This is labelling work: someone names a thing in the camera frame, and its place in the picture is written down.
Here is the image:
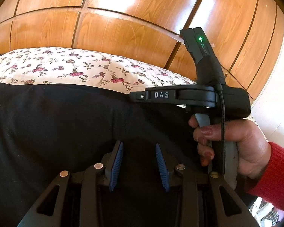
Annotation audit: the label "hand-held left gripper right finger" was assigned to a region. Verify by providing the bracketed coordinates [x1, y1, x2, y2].
[155, 142, 259, 227]

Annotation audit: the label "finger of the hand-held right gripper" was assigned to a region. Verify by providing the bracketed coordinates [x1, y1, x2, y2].
[129, 90, 147, 102]

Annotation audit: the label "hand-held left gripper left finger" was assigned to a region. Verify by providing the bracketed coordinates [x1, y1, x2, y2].
[18, 140, 124, 227]

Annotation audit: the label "black pants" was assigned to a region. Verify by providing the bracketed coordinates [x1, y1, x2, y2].
[0, 82, 228, 227]

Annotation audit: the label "person's right forearm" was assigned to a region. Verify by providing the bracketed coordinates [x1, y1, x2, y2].
[247, 141, 284, 213]

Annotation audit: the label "person's right hand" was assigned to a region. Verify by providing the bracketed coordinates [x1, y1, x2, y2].
[188, 117, 272, 180]

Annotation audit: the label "floral bedspread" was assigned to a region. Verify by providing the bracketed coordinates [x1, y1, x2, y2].
[0, 47, 197, 94]

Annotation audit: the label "wooden wardrobe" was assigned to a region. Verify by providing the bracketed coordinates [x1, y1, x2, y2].
[0, 0, 284, 103]

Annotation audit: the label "white slatted object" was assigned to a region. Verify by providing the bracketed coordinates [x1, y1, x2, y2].
[250, 196, 278, 225]

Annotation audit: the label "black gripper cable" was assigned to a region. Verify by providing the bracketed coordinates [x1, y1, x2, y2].
[215, 83, 228, 174]

